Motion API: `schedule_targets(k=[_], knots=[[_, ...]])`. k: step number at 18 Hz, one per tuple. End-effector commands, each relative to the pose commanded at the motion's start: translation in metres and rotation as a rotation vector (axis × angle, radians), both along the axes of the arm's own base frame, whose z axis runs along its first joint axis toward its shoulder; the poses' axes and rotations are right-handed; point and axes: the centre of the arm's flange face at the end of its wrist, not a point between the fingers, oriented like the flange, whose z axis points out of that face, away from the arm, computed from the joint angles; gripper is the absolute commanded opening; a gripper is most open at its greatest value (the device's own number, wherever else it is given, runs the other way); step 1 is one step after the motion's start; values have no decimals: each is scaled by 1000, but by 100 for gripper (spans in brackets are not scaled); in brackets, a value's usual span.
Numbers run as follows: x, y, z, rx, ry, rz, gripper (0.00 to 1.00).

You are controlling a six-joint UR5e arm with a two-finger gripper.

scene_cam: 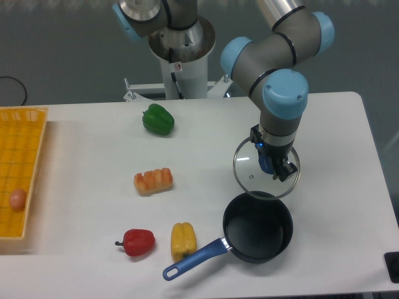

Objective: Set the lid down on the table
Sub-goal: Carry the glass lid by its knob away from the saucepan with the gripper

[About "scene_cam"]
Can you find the green bell pepper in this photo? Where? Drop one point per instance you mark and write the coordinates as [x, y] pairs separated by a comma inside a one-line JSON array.
[[158, 120]]

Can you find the black device at table edge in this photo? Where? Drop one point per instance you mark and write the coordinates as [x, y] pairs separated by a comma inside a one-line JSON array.
[[392, 263]]

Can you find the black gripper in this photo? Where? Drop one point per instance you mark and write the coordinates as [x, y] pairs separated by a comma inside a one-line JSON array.
[[273, 152]]

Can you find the red bell pepper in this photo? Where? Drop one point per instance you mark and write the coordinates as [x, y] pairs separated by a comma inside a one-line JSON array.
[[137, 242]]

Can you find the black saucepan with blue handle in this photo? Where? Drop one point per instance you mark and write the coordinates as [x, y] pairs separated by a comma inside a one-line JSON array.
[[257, 228]]

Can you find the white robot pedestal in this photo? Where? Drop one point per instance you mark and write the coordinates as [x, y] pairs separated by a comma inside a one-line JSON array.
[[183, 57]]

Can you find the yellow bell pepper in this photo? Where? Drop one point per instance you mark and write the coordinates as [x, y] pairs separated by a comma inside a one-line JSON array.
[[183, 241]]

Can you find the yellow plastic basket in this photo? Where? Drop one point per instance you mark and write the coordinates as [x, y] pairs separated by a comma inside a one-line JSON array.
[[22, 133]]

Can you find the brown egg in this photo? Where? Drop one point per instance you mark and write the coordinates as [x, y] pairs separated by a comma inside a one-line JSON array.
[[17, 199]]

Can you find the glass lid with blue knob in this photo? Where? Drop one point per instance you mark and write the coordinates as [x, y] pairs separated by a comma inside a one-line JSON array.
[[258, 183]]

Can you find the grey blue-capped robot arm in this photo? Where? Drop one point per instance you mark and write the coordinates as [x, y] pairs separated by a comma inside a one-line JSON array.
[[264, 70]]

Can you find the toy bread loaf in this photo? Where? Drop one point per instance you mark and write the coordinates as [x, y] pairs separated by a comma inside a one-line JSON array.
[[154, 181]]

